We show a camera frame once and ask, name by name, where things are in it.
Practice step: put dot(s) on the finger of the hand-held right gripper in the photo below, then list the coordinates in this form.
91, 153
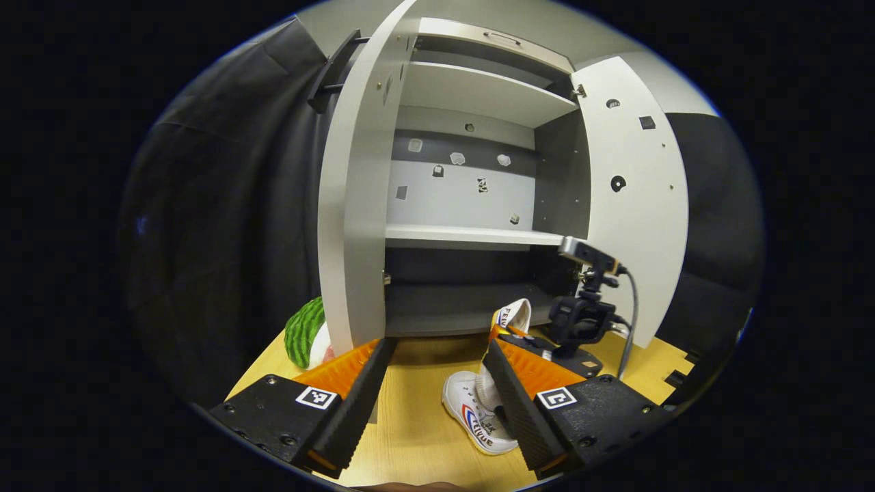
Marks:
567, 359

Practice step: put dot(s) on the black backdrop cloth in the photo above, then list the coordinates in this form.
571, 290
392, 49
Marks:
219, 225
718, 205

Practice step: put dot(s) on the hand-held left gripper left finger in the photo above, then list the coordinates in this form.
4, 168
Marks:
362, 410

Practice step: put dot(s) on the white shoe cabinet door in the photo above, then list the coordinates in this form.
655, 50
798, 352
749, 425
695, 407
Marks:
348, 205
642, 219

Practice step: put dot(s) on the toy watermelon slice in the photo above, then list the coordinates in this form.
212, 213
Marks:
304, 331

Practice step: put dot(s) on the white shoe cabinet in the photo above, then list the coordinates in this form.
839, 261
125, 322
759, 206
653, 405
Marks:
472, 89

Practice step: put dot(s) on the white shoe red blue stripes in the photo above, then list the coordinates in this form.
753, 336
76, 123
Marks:
472, 417
516, 316

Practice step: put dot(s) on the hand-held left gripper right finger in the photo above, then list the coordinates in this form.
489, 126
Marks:
519, 410

